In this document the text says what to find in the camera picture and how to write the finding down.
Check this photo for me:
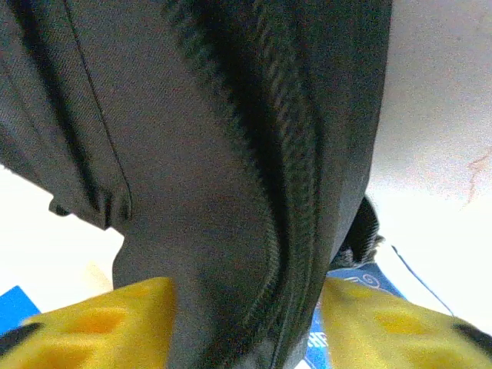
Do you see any black backpack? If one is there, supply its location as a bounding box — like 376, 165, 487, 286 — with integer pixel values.
0, 0, 395, 369

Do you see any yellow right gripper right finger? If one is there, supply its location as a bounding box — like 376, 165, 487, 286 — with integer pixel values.
319, 276, 492, 369

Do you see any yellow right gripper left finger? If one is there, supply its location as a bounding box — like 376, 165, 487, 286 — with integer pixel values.
0, 276, 177, 369

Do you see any Little Prince book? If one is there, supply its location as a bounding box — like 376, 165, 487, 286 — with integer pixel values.
301, 244, 457, 369

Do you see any navy book with yellow label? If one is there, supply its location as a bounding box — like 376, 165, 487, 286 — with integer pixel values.
0, 284, 42, 337

